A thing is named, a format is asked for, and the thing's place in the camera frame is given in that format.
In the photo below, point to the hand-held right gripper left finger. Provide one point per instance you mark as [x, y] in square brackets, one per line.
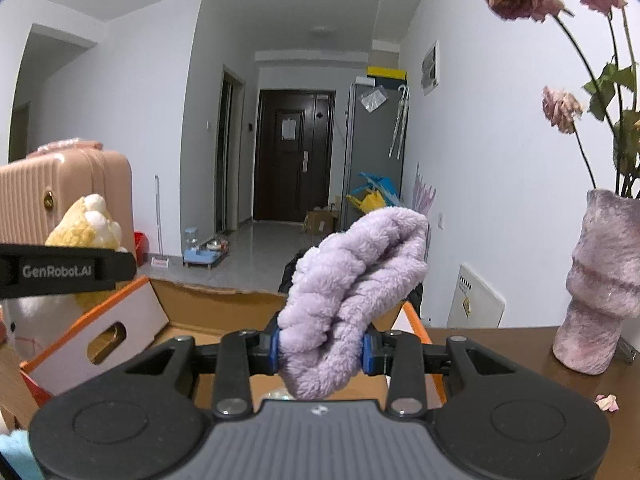
[275, 352]

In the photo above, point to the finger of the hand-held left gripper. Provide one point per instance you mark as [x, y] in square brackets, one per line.
[120, 266]

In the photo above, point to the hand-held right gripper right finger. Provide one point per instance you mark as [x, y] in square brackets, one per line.
[367, 355]

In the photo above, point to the white and yellow alpaca plush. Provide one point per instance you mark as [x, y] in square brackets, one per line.
[82, 225]

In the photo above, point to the red cardboard box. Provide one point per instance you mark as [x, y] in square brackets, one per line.
[130, 325]

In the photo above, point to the purple fluffy headband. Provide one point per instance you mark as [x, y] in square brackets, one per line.
[345, 290]

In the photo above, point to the red bin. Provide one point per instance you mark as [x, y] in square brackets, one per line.
[140, 249]

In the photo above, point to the white mop stick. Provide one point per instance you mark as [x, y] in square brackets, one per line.
[158, 217]

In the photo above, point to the pink ribbed suitcase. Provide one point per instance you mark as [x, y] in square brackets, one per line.
[75, 190]

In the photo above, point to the pet feeder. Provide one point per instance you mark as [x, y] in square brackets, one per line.
[205, 252]

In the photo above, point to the brown cardboard box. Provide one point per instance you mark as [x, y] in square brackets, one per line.
[321, 220]

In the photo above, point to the blue and yellow plastic items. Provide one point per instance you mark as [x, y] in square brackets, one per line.
[372, 192]

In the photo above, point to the purple wing decoration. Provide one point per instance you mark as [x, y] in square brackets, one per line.
[424, 192]

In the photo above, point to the light blue fluffy headband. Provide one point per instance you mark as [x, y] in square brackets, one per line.
[15, 455]

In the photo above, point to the dark brown door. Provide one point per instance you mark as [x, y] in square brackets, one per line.
[292, 160]

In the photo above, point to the grey refrigerator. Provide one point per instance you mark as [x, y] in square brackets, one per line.
[372, 150]

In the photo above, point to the hanging white umbrella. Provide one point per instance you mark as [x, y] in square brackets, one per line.
[399, 120]

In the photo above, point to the pink textured vase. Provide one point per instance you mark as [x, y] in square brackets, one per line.
[597, 285]

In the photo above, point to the fallen pink petal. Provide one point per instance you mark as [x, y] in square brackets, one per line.
[606, 402]

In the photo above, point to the clear plastic pouch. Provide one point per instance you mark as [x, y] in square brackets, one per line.
[374, 99]

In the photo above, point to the yellow box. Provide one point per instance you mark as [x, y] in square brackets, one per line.
[386, 72]

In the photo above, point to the white wall heater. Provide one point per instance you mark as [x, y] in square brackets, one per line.
[477, 300]

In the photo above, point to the white wall socket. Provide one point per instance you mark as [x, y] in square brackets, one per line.
[441, 221]

